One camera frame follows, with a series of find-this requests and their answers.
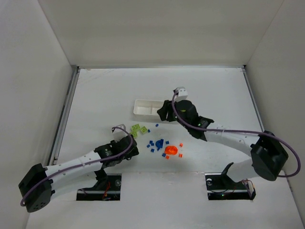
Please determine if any green 2x3 lego brick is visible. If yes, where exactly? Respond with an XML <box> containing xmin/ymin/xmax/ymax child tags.
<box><xmin>131</xmin><ymin>124</ymin><xmax>141</xmax><ymax>132</ymax></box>
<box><xmin>130</xmin><ymin>132</ymin><xmax>138</xmax><ymax>139</ymax></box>

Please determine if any blue round lego piece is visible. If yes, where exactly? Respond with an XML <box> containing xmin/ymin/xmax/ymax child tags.
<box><xmin>155</xmin><ymin>139</ymin><xmax>164</xmax><ymax>151</ymax></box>

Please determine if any green 2x2 lego brick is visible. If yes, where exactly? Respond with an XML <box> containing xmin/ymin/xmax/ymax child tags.
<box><xmin>140</xmin><ymin>126</ymin><xmax>148</xmax><ymax>134</ymax></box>

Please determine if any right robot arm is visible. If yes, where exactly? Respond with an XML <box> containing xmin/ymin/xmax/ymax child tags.
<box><xmin>157</xmin><ymin>100</ymin><xmax>288</xmax><ymax>183</ymax></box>

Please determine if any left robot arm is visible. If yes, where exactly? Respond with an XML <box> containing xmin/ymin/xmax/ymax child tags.
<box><xmin>18</xmin><ymin>135</ymin><xmax>139</xmax><ymax>213</ymax></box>

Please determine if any white three-compartment tray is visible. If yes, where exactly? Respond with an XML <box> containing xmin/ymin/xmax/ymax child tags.
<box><xmin>133</xmin><ymin>99</ymin><xmax>164</xmax><ymax>118</ymax></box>

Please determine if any orange round lego piece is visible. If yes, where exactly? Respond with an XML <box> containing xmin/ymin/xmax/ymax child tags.
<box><xmin>164</xmin><ymin>146</ymin><xmax>178</xmax><ymax>155</ymax></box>

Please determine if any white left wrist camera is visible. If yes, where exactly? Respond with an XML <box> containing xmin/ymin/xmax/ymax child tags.
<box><xmin>112</xmin><ymin>124</ymin><xmax>127</xmax><ymax>142</ymax></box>

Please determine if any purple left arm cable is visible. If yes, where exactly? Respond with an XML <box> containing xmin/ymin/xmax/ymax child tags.
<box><xmin>20</xmin><ymin>126</ymin><xmax>134</xmax><ymax>207</ymax></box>

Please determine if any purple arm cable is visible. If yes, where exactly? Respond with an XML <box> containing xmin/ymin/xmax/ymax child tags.
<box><xmin>20</xmin><ymin>126</ymin><xmax>134</xmax><ymax>207</ymax></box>
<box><xmin>171</xmin><ymin>92</ymin><xmax>302</xmax><ymax>178</ymax></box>

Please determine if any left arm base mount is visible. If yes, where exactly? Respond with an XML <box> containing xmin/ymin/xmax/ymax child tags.
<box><xmin>76</xmin><ymin>169</ymin><xmax>122</xmax><ymax>201</ymax></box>

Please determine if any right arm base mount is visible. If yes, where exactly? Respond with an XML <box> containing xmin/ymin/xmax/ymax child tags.
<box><xmin>205</xmin><ymin>163</ymin><xmax>256</xmax><ymax>201</ymax></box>

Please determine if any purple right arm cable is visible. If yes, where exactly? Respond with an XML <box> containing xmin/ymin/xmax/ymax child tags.
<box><xmin>171</xmin><ymin>92</ymin><xmax>302</xmax><ymax>178</ymax></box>

